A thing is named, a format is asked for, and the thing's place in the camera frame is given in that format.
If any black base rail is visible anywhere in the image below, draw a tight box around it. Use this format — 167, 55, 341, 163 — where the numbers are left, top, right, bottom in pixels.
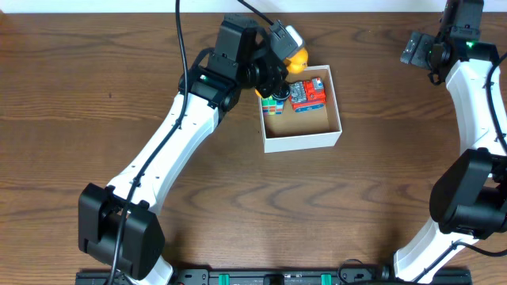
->
74, 267, 473, 285

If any colourful puzzle cube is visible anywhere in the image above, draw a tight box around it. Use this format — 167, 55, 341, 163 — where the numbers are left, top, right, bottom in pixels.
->
261, 97, 284, 116

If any orange toy dog figure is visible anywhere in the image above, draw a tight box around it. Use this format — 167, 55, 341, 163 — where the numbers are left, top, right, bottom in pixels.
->
255, 47, 309, 98

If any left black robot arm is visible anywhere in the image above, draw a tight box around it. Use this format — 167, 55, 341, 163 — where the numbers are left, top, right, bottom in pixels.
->
76, 14, 304, 284

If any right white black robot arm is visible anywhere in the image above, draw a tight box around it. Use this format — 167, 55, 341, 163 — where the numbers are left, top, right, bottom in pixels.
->
379, 0, 506, 284

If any right black cable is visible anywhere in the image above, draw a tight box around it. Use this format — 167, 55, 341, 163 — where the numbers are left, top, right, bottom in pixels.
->
419, 51, 507, 278

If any black round wheel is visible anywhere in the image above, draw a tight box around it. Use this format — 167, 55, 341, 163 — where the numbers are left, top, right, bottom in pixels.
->
272, 89, 290, 101

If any white cardboard box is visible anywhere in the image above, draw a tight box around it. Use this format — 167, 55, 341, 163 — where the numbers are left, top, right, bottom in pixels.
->
260, 65, 342, 153

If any red and grey toy truck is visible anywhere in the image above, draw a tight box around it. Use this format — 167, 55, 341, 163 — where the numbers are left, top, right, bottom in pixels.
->
289, 77, 326, 113

